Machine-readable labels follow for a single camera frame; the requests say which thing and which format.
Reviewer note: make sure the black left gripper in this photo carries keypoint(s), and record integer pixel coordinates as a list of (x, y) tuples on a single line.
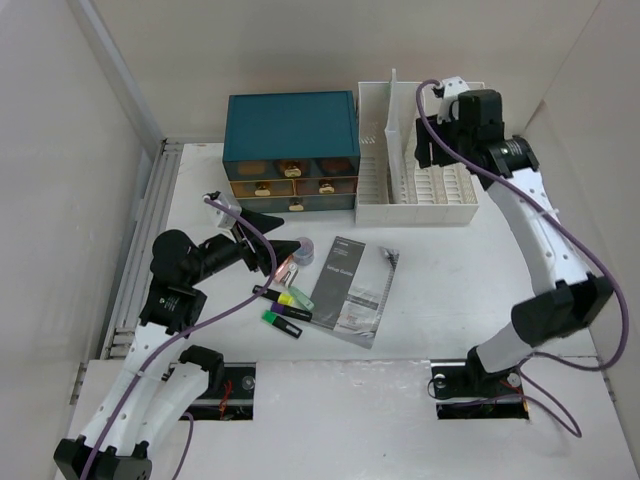
[(246, 253)]

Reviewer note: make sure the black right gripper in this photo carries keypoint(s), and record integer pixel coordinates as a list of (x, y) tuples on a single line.
[(422, 150)]

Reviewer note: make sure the clear mesh document pouch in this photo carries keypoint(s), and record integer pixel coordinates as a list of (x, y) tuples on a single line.
[(393, 141)]

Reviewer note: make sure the grey Canon setup guide booklet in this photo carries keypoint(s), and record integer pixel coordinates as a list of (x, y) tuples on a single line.
[(352, 290)]

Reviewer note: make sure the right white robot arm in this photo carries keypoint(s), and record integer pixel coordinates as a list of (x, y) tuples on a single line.
[(568, 296)]

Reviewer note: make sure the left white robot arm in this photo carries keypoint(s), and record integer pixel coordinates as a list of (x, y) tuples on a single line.
[(162, 373)]

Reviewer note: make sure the clear jar of paper clips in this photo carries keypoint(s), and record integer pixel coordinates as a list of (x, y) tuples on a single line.
[(304, 255)]

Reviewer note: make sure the yellow cap black highlighter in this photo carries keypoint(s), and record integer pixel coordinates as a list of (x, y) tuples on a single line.
[(282, 298)]

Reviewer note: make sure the purple cap black highlighter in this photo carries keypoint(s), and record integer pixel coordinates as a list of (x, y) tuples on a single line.
[(291, 312)]

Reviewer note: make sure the green cap black highlighter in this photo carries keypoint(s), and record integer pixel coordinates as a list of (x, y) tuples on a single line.
[(281, 324)]

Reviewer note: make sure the white perforated file organizer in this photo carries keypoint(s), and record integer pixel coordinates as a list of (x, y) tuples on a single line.
[(435, 196)]

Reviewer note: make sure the teal desktop drawer cabinet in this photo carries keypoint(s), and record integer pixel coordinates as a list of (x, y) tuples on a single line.
[(292, 152)]

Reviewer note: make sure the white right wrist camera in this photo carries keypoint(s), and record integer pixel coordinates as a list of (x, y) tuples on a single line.
[(448, 91)]

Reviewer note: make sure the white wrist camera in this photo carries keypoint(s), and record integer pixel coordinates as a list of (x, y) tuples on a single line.
[(448, 91), (223, 209)]

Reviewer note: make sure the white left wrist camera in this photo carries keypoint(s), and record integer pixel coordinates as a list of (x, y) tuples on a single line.
[(223, 209)]

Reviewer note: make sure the aluminium frame rail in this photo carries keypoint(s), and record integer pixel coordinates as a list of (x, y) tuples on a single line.
[(156, 179)]

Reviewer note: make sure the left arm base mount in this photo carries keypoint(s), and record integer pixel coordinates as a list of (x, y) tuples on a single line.
[(216, 392)]

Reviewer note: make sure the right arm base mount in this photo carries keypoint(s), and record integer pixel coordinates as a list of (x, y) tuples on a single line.
[(459, 397)]

